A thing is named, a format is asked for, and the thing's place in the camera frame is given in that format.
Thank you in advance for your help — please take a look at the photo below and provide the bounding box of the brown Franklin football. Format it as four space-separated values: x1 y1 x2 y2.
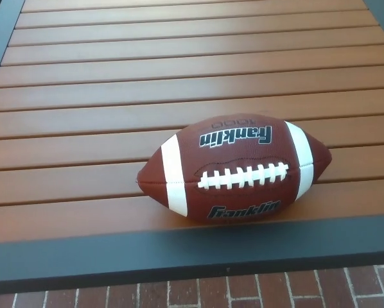
137 115 331 225

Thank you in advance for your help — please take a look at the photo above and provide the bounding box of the rectangular wood slat table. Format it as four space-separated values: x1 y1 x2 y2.
0 0 384 295

